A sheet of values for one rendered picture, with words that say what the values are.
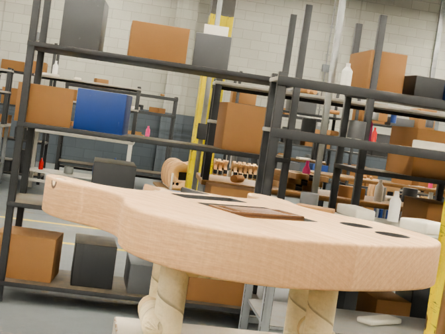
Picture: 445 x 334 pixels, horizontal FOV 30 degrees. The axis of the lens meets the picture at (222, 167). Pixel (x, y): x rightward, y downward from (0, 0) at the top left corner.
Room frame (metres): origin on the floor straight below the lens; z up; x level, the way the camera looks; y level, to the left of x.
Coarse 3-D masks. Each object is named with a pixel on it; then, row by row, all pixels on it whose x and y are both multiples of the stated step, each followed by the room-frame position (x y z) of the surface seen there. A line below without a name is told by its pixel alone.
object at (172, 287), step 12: (168, 276) 0.87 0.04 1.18; (180, 276) 0.87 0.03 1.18; (168, 288) 0.87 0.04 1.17; (180, 288) 0.87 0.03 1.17; (156, 300) 0.88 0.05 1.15; (168, 300) 0.87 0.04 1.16; (180, 300) 0.87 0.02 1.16; (156, 312) 0.88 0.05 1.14; (168, 312) 0.87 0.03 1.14; (180, 312) 0.88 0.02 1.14; (168, 324) 0.87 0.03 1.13; (180, 324) 0.88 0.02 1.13
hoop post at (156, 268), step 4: (156, 264) 0.95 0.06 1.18; (152, 268) 0.96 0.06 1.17; (156, 268) 0.95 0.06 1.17; (152, 272) 0.96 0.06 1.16; (156, 272) 0.95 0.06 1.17; (152, 276) 0.96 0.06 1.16; (156, 276) 0.95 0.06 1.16; (152, 280) 0.96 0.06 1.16; (156, 280) 0.95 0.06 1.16; (152, 284) 0.96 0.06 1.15; (156, 284) 0.95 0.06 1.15; (152, 288) 0.96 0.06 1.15; (156, 288) 0.95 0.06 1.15; (152, 292) 0.95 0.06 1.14; (156, 292) 0.95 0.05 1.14; (152, 296) 0.95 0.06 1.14
